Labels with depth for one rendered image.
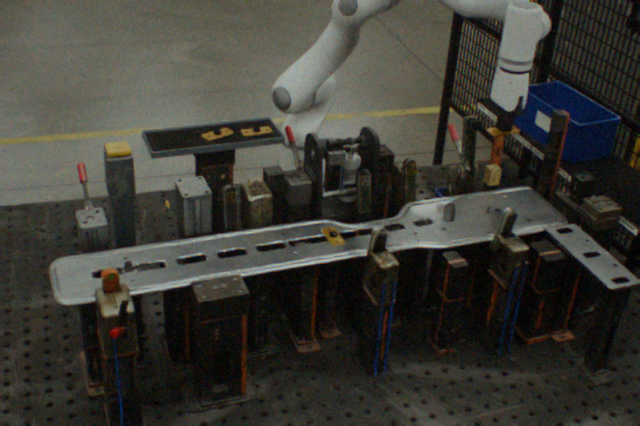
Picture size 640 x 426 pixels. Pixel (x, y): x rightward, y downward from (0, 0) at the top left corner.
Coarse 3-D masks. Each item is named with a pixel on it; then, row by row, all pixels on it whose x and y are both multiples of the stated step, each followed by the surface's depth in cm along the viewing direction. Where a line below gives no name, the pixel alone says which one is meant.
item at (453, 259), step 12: (444, 252) 223; (456, 252) 223; (444, 264) 222; (456, 264) 218; (444, 276) 222; (456, 276) 219; (444, 288) 223; (456, 288) 221; (444, 300) 225; (456, 300) 224; (444, 312) 227; (456, 312) 227; (432, 324) 233; (444, 324) 228; (432, 336) 235; (444, 336) 230; (432, 348) 234; (444, 348) 232
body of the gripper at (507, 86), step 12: (504, 72) 217; (516, 72) 215; (528, 72) 216; (492, 84) 223; (504, 84) 218; (516, 84) 215; (492, 96) 224; (504, 96) 219; (516, 96) 216; (504, 108) 219
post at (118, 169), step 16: (112, 160) 224; (128, 160) 226; (112, 176) 226; (128, 176) 228; (112, 192) 229; (128, 192) 231; (112, 208) 233; (128, 208) 234; (112, 224) 238; (128, 224) 236; (128, 240) 239
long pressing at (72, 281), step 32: (480, 192) 248; (512, 192) 250; (288, 224) 228; (320, 224) 229; (352, 224) 229; (384, 224) 231; (448, 224) 233; (480, 224) 234; (544, 224) 236; (96, 256) 211; (128, 256) 212; (160, 256) 212; (192, 256) 214; (256, 256) 215; (288, 256) 215; (320, 256) 216; (352, 256) 218; (64, 288) 199; (128, 288) 201; (160, 288) 202
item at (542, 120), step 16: (528, 96) 274; (544, 96) 284; (560, 96) 284; (576, 96) 277; (528, 112) 276; (544, 112) 268; (576, 112) 278; (592, 112) 271; (608, 112) 265; (528, 128) 277; (544, 128) 270; (576, 128) 256; (592, 128) 258; (608, 128) 261; (576, 144) 258; (592, 144) 261; (608, 144) 264; (576, 160) 262
